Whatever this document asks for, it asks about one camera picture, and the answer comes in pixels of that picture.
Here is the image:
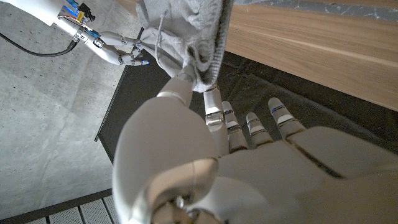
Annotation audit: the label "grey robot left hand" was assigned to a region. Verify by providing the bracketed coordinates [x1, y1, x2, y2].
[111, 73, 398, 224]

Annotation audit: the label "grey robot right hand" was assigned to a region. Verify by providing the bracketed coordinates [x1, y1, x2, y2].
[72, 25, 150, 67]

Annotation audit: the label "grey fabric shorts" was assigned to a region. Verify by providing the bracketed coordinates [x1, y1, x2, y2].
[136, 0, 234, 93]

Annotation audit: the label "grey slatted platform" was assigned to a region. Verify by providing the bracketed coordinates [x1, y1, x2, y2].
[0, 188, 121, 224]

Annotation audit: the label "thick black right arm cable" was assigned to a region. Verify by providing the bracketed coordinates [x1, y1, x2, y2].
[0, 32, 79, 58]

